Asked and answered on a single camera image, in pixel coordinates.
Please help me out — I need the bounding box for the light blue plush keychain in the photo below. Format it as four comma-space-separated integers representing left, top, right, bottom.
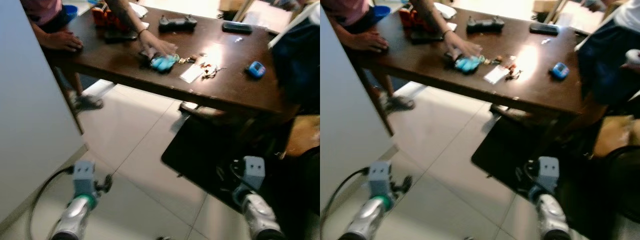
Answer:
150, 54, 180, 72
455, 55, 485, 73

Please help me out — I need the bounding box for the person's right hand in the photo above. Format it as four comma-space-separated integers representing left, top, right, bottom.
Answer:
347, 31, 389, 54
42, 31, 84, 53

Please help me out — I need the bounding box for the person's left hand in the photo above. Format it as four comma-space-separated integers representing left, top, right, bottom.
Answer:
139, 31, 178, 57
444, 31, 483, 58

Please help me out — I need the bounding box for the grey shoe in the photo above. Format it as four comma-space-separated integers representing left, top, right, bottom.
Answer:
382, 96, 416, 113
72, 95, 104, 112

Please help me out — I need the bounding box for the black chair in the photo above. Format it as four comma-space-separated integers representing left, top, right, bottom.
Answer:
471, 105, 640, 223
161, 102, 321, 221

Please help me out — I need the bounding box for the brown wooden table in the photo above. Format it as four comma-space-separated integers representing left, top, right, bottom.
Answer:
45, 5, 301, 118
345, 5, 601, 118

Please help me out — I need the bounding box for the white card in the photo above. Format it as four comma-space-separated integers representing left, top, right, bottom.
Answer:
483, 66, 510, 85
179, 66, 206, 84

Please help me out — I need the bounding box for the flat black object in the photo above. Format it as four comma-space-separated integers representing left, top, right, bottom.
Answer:
409, 30, 443, 45
103, 29, 138, 43

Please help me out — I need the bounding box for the person in dark blue clothes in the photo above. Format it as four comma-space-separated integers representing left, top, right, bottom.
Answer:
272, 2, 321, 113
575, 0, 640, 108

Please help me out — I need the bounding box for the red orange object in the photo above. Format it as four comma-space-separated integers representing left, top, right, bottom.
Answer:
91, 4, 128, 32
398, 5, 433, 32

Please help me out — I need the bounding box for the black game controller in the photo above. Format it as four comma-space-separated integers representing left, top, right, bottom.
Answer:
466, 16, 506, 35
158, 15, 198, 33

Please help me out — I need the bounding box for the white paper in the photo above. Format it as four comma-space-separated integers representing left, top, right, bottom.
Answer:
434, 2, 457, 20
127, 2, 149, 18

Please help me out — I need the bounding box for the person in pink shirt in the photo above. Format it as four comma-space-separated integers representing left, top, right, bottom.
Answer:
320, 0, 396, 101
20, 0, 83, 101

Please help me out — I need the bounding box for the small blue device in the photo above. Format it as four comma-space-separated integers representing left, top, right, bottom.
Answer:
549, 62, 571, 81
245, 61, 267, 80

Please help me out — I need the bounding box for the flat black case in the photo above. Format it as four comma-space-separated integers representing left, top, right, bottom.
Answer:
529, 22, 561, 36
221, 21, 253, 35

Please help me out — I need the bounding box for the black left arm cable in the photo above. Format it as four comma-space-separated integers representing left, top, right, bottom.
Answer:
320, 167, 371, 231
27, 167, 76, 240

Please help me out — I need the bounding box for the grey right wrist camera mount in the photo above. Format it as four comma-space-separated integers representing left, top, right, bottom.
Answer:
242, 156, 266, 191
537, 156, 560, 193

